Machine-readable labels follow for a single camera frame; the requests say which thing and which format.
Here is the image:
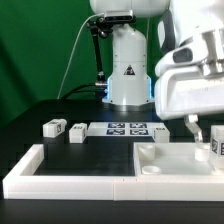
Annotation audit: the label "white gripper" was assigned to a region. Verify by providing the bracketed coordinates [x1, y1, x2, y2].
[155, 28, 224, 143]

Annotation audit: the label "white square tabletop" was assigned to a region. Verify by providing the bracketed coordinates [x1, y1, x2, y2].
[133, 142, 224, 180]

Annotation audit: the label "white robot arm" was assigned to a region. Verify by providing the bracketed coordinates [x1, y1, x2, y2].
[90, 0, 224, 142]

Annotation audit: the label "white fiducial marker plate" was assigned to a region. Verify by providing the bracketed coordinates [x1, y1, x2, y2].
[87, 122, 166, 137]

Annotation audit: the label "white U-shaped obstacle fence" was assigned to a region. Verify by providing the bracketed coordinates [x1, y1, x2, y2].
[3, 144, 224, 201]

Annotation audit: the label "black cables at base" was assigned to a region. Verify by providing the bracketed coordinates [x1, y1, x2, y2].
[59, 82, 108, 101]

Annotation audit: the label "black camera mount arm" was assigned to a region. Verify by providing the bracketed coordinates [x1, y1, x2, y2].
[87, 16, 113, 86]

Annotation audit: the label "grey camera on mount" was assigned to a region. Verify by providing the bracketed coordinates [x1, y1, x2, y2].
[104, 10, 135, 23]

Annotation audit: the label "grey cable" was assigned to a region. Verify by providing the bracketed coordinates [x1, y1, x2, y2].
[57, 12, 106, 100]

